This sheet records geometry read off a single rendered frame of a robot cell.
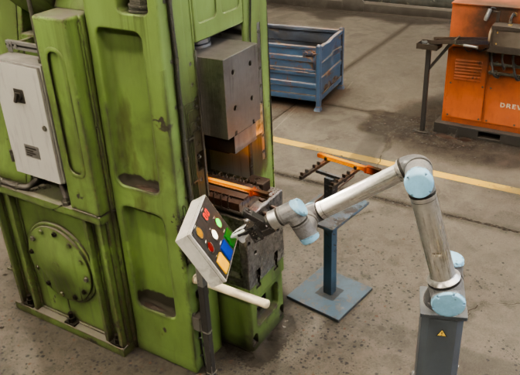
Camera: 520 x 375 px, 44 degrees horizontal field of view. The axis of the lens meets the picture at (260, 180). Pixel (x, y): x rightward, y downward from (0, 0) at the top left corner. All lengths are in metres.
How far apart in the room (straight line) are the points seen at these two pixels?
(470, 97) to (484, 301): 2.59
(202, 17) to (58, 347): 2.18
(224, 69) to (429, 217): 1.13
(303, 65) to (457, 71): 1.60
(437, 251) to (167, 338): 1.65
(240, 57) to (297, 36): 4.58
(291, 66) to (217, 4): 3.90
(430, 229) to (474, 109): 3.73
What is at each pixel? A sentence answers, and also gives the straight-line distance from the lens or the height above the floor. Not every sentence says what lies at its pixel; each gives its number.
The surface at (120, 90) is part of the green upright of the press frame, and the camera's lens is 3.19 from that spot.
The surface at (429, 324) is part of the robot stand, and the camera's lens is 3.33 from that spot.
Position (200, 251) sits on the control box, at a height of 1.11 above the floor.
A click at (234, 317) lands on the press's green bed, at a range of 3.80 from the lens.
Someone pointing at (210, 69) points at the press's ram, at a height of 1.71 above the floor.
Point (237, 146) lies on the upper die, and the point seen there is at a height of 1.30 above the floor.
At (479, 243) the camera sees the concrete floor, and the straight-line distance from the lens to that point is 4.94.
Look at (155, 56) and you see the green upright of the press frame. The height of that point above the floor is 1.83.
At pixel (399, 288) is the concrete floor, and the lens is 4.40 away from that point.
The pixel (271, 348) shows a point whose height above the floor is 0.00.
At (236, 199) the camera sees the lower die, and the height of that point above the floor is 0.98.
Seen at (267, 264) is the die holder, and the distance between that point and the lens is 3.68.
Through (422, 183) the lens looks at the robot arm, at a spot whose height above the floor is 1.38.
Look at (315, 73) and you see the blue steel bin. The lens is 6.92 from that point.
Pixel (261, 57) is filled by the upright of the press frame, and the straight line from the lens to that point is 3.56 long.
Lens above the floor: 2.67
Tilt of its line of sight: 28 degrees down
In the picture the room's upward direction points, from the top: 3 degrees counter-clockwise
